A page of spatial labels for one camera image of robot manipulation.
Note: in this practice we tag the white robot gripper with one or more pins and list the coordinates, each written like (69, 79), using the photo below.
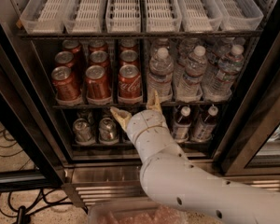
(145, 120)

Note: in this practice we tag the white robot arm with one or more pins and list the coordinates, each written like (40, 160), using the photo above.
(168, 177)

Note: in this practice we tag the silver can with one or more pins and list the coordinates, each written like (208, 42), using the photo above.
(107, 129)
(82, 130)

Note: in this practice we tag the second row right coke can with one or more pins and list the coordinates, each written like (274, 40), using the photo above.
(128, 57)

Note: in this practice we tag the second row coke can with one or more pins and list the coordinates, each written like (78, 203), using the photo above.
(67, 58)
(128, 57)
(100, 58)

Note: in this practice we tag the silver can bottom left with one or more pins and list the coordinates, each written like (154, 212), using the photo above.
(82, 130)

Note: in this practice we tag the second row middle coke can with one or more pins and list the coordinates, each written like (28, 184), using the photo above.
(100, 58)

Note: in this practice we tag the stainless fridge base grille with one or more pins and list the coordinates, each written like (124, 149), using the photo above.
(87, 184)

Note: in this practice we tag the second row left coke can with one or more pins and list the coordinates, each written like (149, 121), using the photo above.
(67, 58)

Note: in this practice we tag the glass fridge door right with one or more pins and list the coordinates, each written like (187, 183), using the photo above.
(258, 144)

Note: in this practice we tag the front left water bottle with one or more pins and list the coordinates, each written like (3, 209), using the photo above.
(160, 72)

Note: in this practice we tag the water bottle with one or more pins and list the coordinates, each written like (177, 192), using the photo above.
(160, 72)
(228, 68)
(192, 76)

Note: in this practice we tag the dark drink bottle left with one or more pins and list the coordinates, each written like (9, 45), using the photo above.
(182, 122)

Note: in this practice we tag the dark drink bottle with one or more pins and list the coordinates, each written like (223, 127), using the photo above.
(205, 124)
(182, 122)

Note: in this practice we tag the front middle water bottle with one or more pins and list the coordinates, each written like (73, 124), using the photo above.
(192, 76)

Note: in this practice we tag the dark drink bottle right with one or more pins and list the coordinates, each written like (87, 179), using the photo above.
(205, 124)

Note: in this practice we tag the front right water bottle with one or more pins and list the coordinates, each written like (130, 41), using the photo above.
(228, 68)

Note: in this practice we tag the clear plastic tray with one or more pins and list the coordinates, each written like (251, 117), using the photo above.
(84, 16)
(123, 16)
(200, 15)
(162, 16)
(239, 15)
(44, 16)

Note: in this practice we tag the clear container with pink items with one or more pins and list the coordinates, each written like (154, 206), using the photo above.
(135, 211)

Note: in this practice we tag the clear plastic tray far left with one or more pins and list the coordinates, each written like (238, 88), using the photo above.
(44, 16)

